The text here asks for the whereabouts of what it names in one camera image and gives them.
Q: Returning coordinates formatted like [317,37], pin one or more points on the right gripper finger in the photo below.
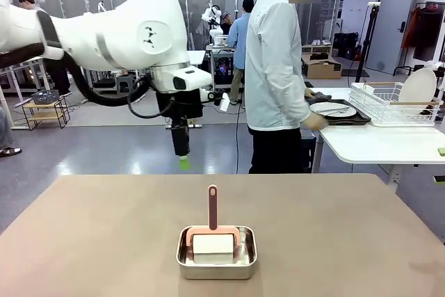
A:
[440,179]
[441,152]

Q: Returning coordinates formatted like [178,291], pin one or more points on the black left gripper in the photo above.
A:
[179,105]

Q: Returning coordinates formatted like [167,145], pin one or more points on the large white dinner plate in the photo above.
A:
[344,112]

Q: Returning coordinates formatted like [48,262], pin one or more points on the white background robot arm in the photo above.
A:
[212,20]

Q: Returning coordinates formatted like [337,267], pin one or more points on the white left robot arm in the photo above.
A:
[139,32]

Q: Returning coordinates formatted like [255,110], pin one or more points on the person's right forearm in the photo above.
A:
[295,98]

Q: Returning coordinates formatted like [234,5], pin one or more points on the person's right hand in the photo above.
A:
[315,121]

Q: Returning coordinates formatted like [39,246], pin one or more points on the white side table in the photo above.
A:
[382,144]

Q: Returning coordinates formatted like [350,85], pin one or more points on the pink lint roller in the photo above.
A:
[212,206]

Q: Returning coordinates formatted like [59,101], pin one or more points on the grey step stool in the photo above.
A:
[123,85]

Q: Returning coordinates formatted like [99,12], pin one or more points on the computer with coloured lights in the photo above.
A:
[222,71]

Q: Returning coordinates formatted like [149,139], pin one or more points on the person in blue shirt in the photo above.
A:
[238,43]

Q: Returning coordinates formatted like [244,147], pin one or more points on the black hanging jacket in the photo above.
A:
[429,34]

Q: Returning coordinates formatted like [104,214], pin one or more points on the black clothes rack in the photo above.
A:
[422,32]

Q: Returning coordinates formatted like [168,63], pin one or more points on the dark blue plastic stool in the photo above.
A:
[308,151]

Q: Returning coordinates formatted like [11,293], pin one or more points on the orange hanging jacket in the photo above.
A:
[411,27]

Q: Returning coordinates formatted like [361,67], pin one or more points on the stainless steel rectangular tray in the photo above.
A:
[215,272]

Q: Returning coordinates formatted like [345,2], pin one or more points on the person in white hoodie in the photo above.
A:
[271,50]

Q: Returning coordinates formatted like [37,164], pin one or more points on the person in dark cap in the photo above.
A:
[227,22]

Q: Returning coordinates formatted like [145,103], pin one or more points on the grey plastic basket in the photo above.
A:
[45,97]

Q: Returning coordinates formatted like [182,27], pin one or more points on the open cardboard box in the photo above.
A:
[321,67]

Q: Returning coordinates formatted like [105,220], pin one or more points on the seated person's leg and sandal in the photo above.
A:
[7,137]

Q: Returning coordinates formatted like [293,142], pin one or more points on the white background desk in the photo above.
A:
[17,67]

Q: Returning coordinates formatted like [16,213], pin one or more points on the person in beige sweater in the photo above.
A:
[29,0]

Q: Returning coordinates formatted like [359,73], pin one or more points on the wooden black-frame low shelf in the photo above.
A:
[45,112]

